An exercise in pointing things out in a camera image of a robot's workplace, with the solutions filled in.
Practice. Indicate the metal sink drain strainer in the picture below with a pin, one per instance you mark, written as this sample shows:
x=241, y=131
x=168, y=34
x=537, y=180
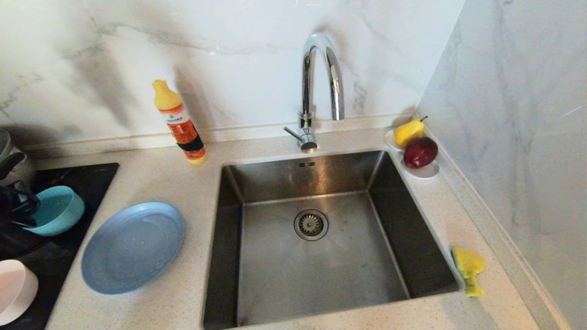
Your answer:
x=311, y=224

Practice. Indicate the small white fruit dish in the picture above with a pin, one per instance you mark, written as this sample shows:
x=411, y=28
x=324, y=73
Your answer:
x=426, y=173

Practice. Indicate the yellow green sponge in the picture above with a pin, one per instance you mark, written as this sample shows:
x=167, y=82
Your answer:
x=470, y=263

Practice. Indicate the teal plastic bowl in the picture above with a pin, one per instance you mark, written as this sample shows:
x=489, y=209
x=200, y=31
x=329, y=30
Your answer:
x=59, y=211

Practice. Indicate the pink plastic bowl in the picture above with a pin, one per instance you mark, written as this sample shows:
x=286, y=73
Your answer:
x=16, y=288

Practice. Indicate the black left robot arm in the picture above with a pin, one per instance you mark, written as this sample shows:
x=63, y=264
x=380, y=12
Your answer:
x=16, y=206

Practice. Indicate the blue round plate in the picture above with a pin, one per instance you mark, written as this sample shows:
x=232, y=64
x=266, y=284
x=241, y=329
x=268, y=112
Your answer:
x=133, y=250

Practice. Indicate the stainless steel sink basin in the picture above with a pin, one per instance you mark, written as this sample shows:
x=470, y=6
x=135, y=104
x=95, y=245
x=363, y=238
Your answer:
x=321, y=275

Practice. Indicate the steel cooking pot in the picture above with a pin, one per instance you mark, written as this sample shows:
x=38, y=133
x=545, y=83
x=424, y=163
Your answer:
x=9, y=156

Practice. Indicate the chrome gooseneck faucet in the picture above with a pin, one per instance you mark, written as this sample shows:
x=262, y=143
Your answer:
x=337, y=78

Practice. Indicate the yellow pear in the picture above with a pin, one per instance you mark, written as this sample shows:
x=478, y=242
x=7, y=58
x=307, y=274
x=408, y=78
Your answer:
x=408, y=132

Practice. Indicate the black induction cooktop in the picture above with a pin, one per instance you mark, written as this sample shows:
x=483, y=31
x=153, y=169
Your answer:
x=101, y=176

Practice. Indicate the orange dish soap bottle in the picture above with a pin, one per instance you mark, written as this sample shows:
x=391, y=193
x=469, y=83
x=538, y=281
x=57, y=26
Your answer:
x=179, y=119

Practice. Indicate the dark red apple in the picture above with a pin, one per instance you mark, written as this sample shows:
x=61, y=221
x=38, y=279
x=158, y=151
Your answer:
x=419, y=152

